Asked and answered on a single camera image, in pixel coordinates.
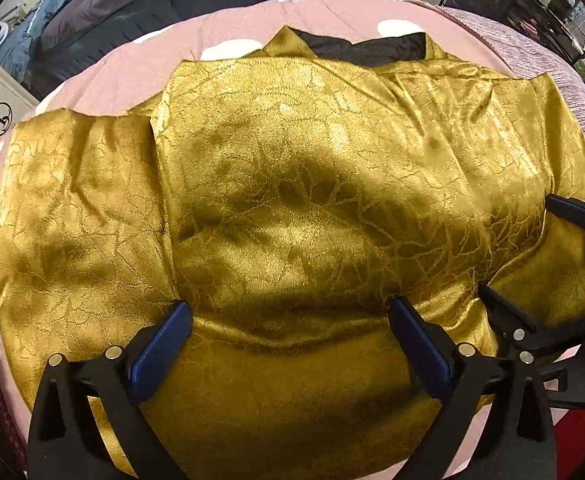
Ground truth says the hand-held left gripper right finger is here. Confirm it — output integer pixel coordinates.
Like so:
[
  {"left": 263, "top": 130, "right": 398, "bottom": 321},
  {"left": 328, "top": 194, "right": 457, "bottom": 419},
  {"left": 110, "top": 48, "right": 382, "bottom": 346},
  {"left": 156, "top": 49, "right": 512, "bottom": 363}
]
[{"left": 389, "top": 297, "right": 557, "bottom": 480}]

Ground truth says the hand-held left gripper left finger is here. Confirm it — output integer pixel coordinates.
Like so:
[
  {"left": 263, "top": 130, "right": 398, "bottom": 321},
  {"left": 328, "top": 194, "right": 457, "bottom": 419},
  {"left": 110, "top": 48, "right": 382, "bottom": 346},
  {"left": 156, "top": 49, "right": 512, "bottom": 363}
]
[{"left": 26, "top": 300, "right": 194, "bottom": 480}]

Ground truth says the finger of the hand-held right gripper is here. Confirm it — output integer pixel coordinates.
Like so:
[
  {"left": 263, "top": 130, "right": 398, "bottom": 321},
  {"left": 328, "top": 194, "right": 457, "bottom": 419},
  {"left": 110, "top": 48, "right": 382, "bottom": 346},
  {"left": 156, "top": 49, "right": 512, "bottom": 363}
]
[
  {"left": 477, "top": 285, "right": 585, "bottom": 358},
  {"left": 545, "top": 194, "right": 585, "bottom": 248}
]

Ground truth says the gold satin jacket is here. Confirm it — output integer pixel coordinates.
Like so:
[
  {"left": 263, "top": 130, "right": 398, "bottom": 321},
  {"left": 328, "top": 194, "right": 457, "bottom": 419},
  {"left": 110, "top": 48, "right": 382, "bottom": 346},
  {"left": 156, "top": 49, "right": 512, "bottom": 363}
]
[{"left": 0, "top": 25, "right": 585, "bottom": 480}]

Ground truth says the red cloth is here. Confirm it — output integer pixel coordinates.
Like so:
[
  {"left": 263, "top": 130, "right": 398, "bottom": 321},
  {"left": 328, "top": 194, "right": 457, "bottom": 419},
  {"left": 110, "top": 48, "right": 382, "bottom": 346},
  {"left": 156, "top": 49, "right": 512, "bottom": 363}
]
[{"left": 553, "top": 407, "right": 585, "bottom": 480}]

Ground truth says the grey-pink knitted blanket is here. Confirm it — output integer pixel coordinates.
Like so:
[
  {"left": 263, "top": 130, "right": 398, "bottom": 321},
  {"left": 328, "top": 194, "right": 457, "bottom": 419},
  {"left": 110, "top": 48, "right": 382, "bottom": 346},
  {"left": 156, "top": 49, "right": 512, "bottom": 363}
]
[{"left": 407, "top": 0, "right": 585, "bottom": 181}]

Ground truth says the white box with round logo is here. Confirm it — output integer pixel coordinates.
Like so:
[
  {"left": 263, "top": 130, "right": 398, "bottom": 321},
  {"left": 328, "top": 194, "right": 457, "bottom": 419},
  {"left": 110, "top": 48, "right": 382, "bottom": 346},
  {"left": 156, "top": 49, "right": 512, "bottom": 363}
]
[{"left": 0, "top": 67, "right": 38, "bottom": 171}]

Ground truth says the pink polka-dot bed sheet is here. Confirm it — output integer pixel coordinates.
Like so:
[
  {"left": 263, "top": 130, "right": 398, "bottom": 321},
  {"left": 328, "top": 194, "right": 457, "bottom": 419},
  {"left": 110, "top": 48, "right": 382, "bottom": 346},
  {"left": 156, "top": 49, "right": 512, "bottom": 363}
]
[{"left": 0, "top": 0, "right": 581, "bottom": 480}]

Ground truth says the blue quilted garment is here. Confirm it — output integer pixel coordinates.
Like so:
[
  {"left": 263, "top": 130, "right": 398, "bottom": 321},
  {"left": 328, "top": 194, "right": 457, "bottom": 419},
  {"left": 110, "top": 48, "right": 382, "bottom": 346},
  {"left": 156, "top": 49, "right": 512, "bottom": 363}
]
[{"left": 0, "top": 0, "right": 106, "bottom": 81}]

